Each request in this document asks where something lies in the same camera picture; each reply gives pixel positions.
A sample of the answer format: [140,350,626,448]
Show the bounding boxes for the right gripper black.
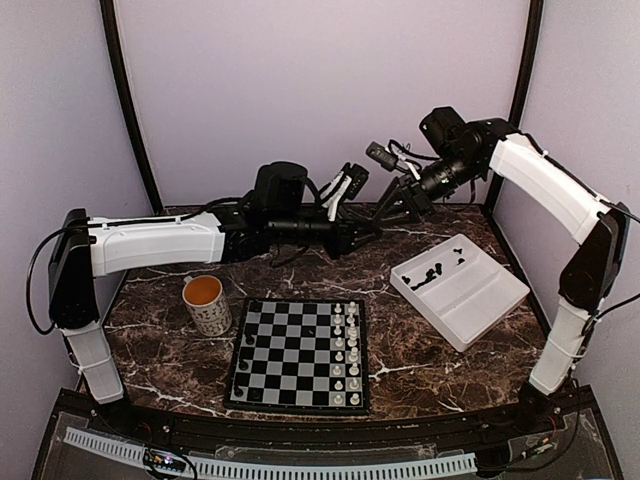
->
[372,150,483,226]

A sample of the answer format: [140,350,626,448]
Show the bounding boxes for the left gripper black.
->
[271,204,384,260]

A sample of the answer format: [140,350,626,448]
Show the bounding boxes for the white plastic tray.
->
[390,234,530,352]

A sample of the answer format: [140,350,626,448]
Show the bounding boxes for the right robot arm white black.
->
[366,106,633,396]

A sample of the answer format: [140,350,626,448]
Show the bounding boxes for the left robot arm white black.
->
[48,161,381,436]

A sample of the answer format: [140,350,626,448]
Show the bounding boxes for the black chess pieces in tray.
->
[400,247,466,291]

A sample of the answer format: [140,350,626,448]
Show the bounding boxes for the white chess pieces row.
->
[329,301,364,409]

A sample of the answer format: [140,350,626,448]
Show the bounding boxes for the black silver chess board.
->
[224,298,370,416]

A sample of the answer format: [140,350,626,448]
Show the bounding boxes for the patterned mug orange inside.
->
[182,275,232,337]

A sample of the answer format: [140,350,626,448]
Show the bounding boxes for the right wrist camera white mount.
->
[365,141,421,181]

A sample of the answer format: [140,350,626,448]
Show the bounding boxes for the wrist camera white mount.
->
[365,141,421,181]
[319,162,369,222]

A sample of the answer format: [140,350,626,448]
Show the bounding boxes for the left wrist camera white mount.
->
[319,162,369,222]

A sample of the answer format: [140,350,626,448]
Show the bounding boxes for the right black frame post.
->
[483,0,544,216]

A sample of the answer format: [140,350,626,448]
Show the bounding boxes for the black frame post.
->
[483,0,544,216]
[99,0,164,214]

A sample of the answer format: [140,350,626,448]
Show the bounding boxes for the black aluminium front rail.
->
[37,387,606,465]

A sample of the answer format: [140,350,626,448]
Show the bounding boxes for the white slotted cable duct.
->
[64,427,477,480]

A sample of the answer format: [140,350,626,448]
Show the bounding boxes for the left black frame post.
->
[99,0,164,214]

